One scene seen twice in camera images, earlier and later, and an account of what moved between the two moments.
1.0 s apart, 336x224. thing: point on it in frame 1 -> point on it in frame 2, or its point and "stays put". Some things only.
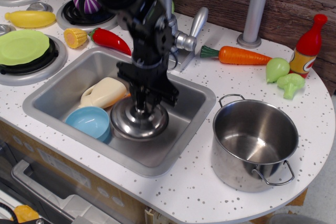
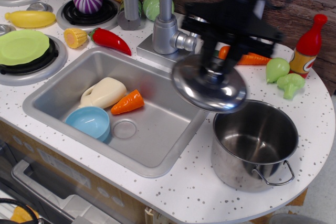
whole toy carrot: x=233 y=55 stays put
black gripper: x=153 y=40 -> x=229 y=28
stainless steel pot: x=251 y=139 stays put
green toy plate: x=22 y=45 stays put
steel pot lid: x=131 y=124 -> x=218 y=91
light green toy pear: x=275 y=68 stays put
